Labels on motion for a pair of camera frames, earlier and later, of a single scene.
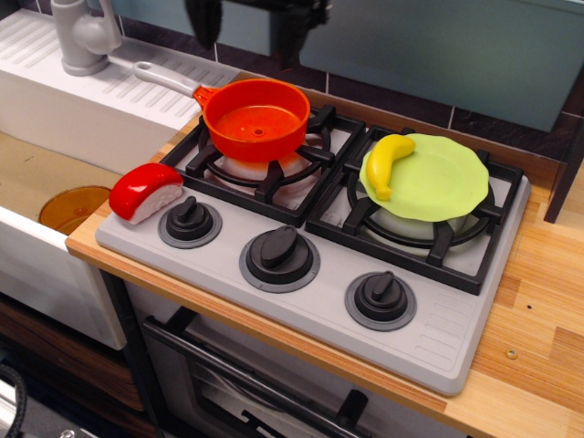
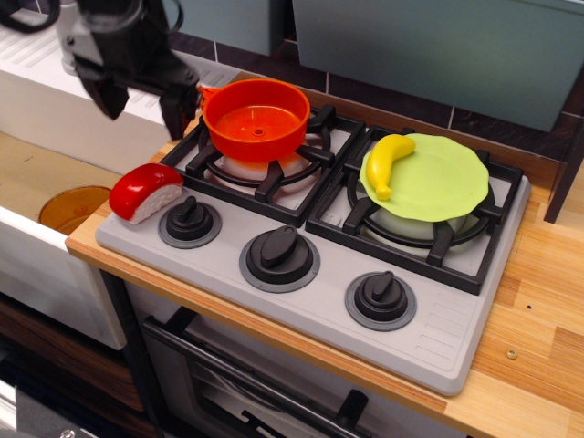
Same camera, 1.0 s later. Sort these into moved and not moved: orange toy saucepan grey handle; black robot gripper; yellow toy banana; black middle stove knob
Moved: black robot gripper
Not moved: orange toy saucepan grey handle; black middle stove knob; yellow toy banana
